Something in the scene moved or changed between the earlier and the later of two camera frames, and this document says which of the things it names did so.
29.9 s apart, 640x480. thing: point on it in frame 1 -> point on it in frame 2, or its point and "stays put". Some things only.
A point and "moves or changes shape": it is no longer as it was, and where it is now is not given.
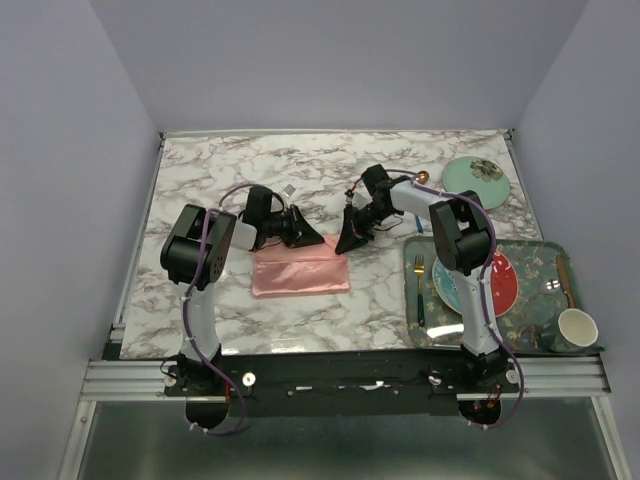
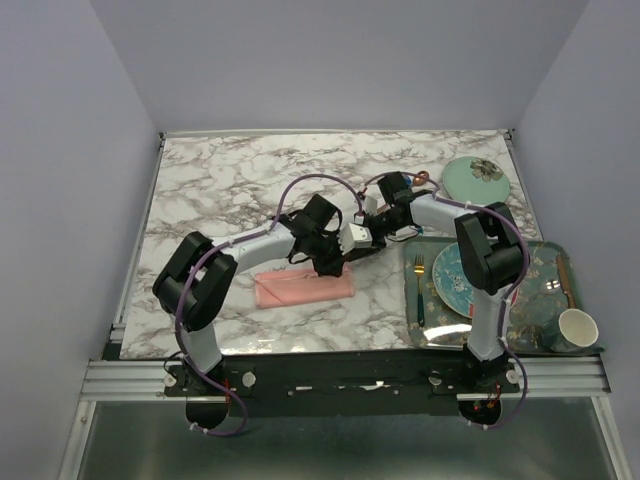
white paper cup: (578, 327) stays put
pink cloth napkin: (308, 269) moves or changes shape
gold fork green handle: (419, 271) stays put
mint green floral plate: (478, 174) stays put
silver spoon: (548, 286) stays put
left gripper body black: (276, 225) -> (325, 253)
